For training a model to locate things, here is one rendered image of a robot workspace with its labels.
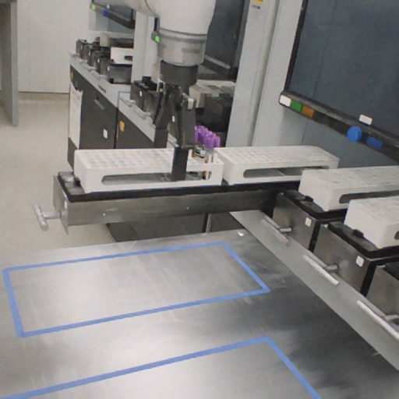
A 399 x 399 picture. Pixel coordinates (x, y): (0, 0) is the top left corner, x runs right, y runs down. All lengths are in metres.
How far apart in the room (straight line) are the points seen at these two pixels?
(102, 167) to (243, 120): 0.56
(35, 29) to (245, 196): 3.58
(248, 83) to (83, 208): 0.63
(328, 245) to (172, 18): 0.51
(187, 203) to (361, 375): 0.54
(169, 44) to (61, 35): 3.61
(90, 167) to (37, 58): 3.62
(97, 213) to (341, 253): 0.47
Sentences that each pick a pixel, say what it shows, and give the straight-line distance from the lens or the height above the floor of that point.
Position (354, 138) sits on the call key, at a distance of 1.03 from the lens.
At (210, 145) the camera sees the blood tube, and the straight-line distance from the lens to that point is 1.05.
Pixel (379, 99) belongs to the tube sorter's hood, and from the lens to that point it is 1.03.
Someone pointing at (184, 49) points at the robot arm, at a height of 1.09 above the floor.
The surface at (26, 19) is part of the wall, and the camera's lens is 4.50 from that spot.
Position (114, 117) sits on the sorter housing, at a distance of 2.19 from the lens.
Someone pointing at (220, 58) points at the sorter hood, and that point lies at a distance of 1.53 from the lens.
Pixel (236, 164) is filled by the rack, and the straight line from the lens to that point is 1.09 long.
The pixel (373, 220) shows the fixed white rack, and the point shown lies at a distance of 0.98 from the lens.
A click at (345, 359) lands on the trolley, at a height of 0.82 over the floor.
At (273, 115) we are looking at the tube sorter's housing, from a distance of 1.31.
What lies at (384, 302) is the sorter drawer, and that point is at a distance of 0.95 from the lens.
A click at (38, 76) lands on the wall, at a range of 4.59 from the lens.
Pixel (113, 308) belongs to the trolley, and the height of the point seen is 0.82.
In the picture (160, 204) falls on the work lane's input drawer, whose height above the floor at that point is 0.79.
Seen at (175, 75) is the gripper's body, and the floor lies 1.04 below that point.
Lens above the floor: 1.23
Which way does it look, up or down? 24 degrees down
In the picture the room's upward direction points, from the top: 9 degrees clockwise
